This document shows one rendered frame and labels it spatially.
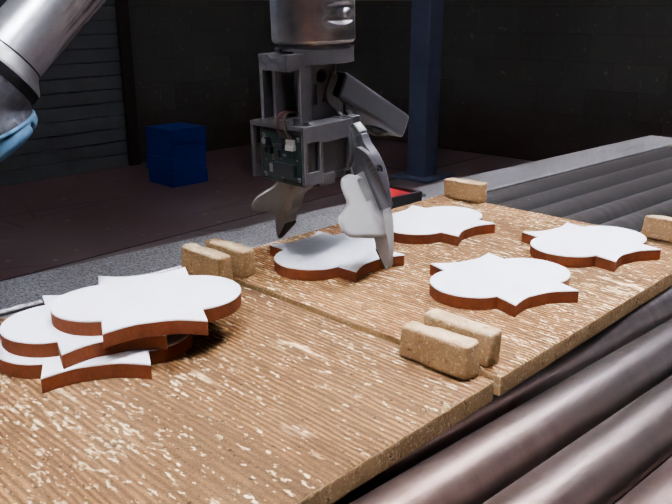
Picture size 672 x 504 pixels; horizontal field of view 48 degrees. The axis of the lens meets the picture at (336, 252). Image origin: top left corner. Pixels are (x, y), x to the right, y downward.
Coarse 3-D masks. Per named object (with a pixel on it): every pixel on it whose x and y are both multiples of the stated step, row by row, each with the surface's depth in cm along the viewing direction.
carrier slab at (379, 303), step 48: (288, 240) 82; (480, 240) 82; (288, 288) 68; (336, 288) 68; (384, 288) 68; (576, 288) 68; (624, 288) 68; (384, 336) 58; (528, 336) 58; (576, 336) 59
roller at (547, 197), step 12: (636, 168) 127; (648, 168) 129; (660, 168) 131; (588, 180) 118; (600, 180) 119; (612, 180) 121; (624, 180) 123; (540, 192) 110; (552, 192) 111; (564, 192) 112; (576, 192) 113; (588, 192) 115; (504, 204) 104; (516, 204) 104; (528, 204) 106; (540, 204) 107
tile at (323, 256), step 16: (304, 240) 78; (320, 240) 78; (336, 240) 78; (352, 240) 78; (368, 240) 78; (288, 256) 73; (304, 256) 73; (320, 256) 73; (336, 256) 73; (352, 256) 73; (368, 256) 73; (400, 256) 73; (288, 272) 70; (304, 272) 69; (320, 272) 69; (336, 272) 70; (352, 272) 69; (368, 272) 72
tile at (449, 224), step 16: (416, 208) 90; (432, 208) 90; (448, 208) 90; (464, 208) 90; (400, 224) 84; (416, 224) 84; (432, 224) 84; (448, 224) 84; (464, 224) 84; (480, 224) 84; (400, 240) 81; (416, 240) 80; (432, 240) 81; (448, 240) 81
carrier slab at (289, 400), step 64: (0, 320) 61; (256, 320) 61; (320, 320) 61; (0, 384) 50; (128, 384) 50; (192, 384) 50; (256, 384) 50; (320, 384) 50; (384, 384) 50; (448, 384) 50; (0, 448) 43; (64, 448) 43; (128, 448) 43; (192, 448) 43; (256, 448) 43; (320, 448) 43; (384, 448) 43
